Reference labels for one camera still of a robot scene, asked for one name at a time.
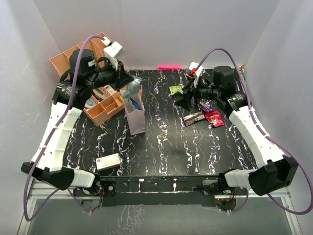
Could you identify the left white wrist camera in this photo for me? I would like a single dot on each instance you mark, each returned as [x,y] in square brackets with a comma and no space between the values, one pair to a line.
[113,51]

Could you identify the purple candy bar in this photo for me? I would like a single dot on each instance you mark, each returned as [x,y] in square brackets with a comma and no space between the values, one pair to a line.
[204,106]

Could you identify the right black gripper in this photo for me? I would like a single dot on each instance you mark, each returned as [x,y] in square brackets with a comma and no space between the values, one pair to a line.
[189,91]

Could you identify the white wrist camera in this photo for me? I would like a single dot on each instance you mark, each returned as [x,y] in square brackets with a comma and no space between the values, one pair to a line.
[196,71]
[113,51]

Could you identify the silver foil packet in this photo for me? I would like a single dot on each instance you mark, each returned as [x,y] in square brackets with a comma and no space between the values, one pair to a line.
[133,88]

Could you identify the black front mounting rail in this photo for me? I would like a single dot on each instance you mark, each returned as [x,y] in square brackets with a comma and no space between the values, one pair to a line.
[159,190]

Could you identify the lilac paper bag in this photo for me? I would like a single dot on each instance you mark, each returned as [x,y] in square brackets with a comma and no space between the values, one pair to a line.
[135,118]

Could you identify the brown chocolate bar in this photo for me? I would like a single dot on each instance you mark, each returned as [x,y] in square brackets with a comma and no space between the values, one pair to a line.
[192,118]

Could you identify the white red card box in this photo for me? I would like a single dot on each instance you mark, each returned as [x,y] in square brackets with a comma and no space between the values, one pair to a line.
[109,161]

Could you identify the pink plastic file organizer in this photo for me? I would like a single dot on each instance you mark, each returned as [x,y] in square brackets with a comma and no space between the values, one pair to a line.
[108,102]

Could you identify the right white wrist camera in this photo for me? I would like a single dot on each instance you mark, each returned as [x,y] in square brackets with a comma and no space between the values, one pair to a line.
[196,71]

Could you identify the green candy wrapper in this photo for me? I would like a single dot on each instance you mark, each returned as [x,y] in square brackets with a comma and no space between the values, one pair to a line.
[176,90]

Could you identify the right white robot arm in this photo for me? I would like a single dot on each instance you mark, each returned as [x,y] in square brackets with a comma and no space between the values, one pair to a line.
[274,169]

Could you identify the light blue tape pack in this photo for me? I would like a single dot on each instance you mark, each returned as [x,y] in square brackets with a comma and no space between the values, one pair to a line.
[90,103]

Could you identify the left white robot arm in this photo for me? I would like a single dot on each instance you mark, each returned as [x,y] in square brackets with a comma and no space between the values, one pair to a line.
[85,73]

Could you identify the red candy pouch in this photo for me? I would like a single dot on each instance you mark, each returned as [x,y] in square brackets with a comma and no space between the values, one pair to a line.
[215,118]

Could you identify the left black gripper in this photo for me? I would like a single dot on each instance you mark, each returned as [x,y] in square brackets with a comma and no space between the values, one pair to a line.
[122,78]

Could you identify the blue white snack bag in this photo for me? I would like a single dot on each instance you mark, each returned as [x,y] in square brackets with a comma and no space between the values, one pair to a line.
[134,103]

